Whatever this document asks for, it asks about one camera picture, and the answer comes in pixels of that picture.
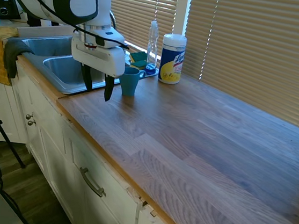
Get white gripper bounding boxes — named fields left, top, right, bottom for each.
left=65, top=31, right=129, bottom=104

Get blue mug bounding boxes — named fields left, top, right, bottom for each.
left=117, top=66, right=147, bottom=99

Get stainless steel double sink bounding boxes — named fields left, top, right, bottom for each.
left=16, top=30, right=162, bottom=105

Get green and yellow sponge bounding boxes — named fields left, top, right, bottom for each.
left=129, top=50, right=148, bottom=64
left=129, top=59, right=147, bottom=69

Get clear dish soap bottle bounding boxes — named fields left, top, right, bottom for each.
left=143, top=20, right=162, bottom=77

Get white base cabinet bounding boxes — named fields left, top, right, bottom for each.
left=0, top=60, right=197, bottom=224

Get Lysol wipes canister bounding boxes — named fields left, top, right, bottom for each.
left=157, top=32, right=188, bottom=86

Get narrow beige window blinds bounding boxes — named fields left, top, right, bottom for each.
left=101, top=0, right=179, bottom=58

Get dark grey cloth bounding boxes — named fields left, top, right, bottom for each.
left=1, top=36, right=37, bottom=82

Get black toaster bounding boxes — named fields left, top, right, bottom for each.
left=0, top=0, right=24, bottom=21

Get wide beige window blinds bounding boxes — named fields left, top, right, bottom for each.
left=175, top=0, right=299, bottom=134

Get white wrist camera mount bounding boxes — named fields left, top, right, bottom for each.
left=93, top=26, right=127, bottom=51

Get brushed metal drawer handle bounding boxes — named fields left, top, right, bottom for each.
left=76, top=167, right=110, bottom=198

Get white window frame post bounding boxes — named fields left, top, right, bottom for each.
left=173, top=0, right=193, bottom=38

